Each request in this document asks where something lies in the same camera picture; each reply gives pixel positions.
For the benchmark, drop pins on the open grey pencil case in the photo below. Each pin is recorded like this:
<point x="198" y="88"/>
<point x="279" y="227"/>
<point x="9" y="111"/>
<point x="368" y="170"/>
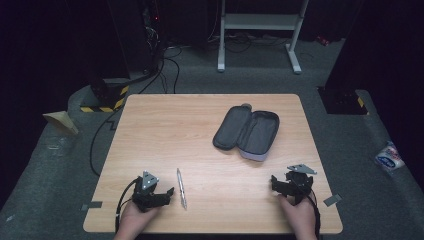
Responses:
<point x="248" y="131"/>

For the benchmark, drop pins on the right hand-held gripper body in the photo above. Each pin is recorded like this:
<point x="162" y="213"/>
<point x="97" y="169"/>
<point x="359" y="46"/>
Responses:
<point x="298" y="183"/>

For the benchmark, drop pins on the small red object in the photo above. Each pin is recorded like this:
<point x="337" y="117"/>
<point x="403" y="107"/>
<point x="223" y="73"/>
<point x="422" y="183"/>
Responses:
<point x="322" y="40"/>

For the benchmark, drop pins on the black yellow striped stand base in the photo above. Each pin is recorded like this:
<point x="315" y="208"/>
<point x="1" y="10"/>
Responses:
<point x="106" y="96"/>

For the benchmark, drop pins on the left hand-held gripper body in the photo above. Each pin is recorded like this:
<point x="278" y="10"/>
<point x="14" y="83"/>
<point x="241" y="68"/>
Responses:
<point x="146" y="195"/>

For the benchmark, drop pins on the black stand base yellow mark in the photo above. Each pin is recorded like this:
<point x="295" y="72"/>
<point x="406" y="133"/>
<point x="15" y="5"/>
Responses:
<point x="343" y="101"/>

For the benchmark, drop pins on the silver pen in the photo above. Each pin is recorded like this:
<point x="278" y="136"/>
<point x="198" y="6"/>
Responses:
<point x="181" y="189"/>

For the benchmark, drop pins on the beige cardboard piece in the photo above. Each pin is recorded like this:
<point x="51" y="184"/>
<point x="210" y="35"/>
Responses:
<point x="60" y="121"/>

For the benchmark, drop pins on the dark equipment rack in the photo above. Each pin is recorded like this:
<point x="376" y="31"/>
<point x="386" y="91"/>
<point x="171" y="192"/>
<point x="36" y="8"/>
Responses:
<point x="140" y="33"/>

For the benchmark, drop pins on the grey tape strip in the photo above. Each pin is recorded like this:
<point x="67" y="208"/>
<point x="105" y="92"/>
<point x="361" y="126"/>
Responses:
<point x="332" y="200"/>
<point x="92" y="205"/>

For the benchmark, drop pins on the white metal stand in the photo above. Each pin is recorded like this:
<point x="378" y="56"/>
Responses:
<point x="260" y="21"/>

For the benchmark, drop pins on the person's right hand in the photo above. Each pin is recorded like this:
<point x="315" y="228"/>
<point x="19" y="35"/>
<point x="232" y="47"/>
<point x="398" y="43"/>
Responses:
<point x="298" y="216"/>

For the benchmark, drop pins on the person's left hand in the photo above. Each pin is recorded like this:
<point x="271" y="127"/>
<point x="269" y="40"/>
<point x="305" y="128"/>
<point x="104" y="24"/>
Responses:
<point x="135" y="218"/>

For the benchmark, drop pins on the white packet blue print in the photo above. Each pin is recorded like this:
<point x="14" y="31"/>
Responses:
<point x="389" y="158"/>

